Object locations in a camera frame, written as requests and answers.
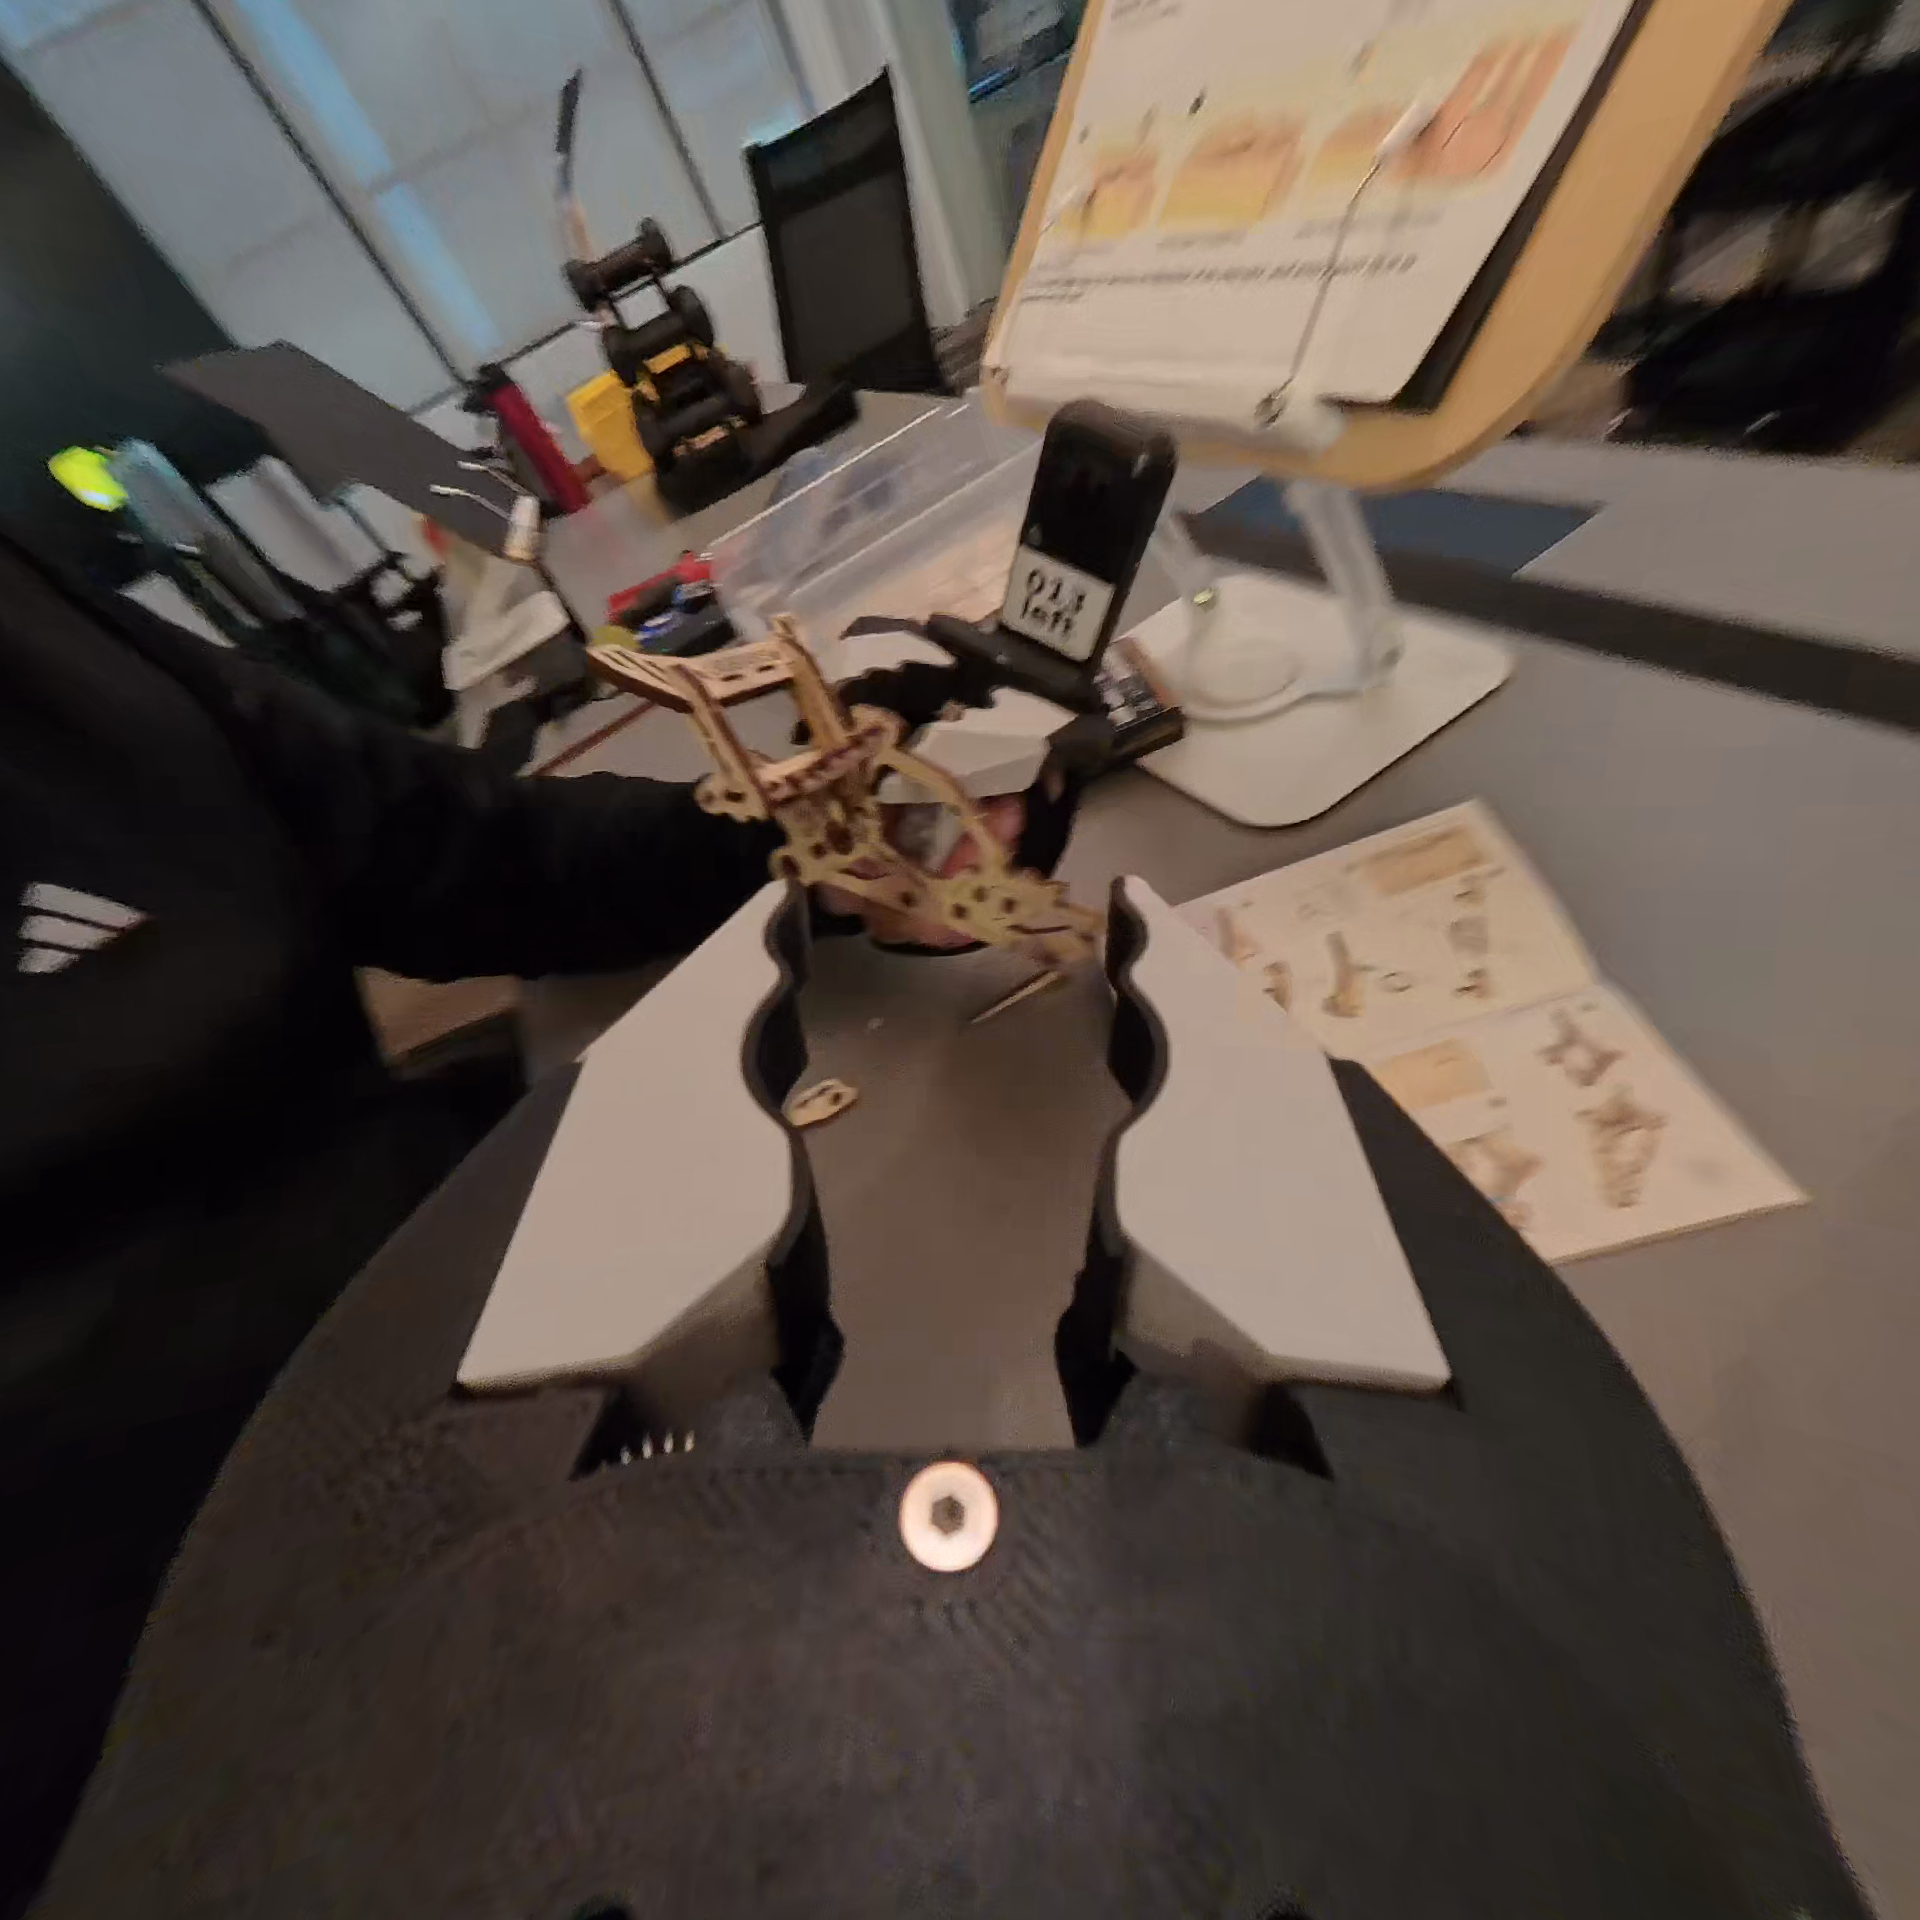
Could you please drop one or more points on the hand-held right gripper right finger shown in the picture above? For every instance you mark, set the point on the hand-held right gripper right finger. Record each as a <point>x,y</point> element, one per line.
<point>1276,1215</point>

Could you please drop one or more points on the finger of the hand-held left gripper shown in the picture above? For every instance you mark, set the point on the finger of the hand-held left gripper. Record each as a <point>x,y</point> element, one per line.
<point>892,629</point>

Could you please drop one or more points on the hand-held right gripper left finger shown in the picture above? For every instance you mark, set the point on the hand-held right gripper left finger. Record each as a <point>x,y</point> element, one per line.
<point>644,1200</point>

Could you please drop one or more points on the partly built wooden model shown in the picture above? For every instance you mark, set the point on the partly built wooden model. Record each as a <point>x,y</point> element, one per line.
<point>818,787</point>

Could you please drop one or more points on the person's left forearm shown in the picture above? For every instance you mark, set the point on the person's left forearm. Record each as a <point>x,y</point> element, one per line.
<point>570,856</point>

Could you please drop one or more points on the person's left hand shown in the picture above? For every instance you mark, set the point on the person's left hand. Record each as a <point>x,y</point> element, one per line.
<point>931,922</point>

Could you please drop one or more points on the clear plastic box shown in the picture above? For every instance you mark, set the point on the clear plastic box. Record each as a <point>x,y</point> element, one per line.
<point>885,510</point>

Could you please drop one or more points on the wooden piece with oval holes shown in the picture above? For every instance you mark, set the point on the wooden piece with oval holes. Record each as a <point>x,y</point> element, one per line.
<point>820,1103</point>

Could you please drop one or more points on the folded instruction booklet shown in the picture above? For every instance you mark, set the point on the folded instruction booklet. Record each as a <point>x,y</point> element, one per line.
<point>1483,1050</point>

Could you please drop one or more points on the thin wooden stick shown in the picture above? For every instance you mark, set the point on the thin wooden stick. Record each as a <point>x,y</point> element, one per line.
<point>1019,998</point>

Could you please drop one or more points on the open instruction book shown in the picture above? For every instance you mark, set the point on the open instruction book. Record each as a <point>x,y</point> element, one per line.
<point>1276,195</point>

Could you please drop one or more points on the black mesh chair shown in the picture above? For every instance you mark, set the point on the black mesh chair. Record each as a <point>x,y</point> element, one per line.
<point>840,241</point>

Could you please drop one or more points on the black dumbbell rack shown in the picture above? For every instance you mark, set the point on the black dumbbell rack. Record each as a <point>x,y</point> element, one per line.
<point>660,360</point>

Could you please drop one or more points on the red hand pump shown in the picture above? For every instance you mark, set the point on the red hand pump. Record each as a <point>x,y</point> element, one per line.
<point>533,435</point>

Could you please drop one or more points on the wooden book stand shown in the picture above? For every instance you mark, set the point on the wooden book stand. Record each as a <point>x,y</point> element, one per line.
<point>1620,345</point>

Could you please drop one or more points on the person's black jacket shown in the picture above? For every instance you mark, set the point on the person's black jacket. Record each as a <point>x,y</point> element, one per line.
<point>164,931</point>

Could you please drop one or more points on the black flat board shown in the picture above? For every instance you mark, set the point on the black flat board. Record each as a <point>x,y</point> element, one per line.
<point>346,435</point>

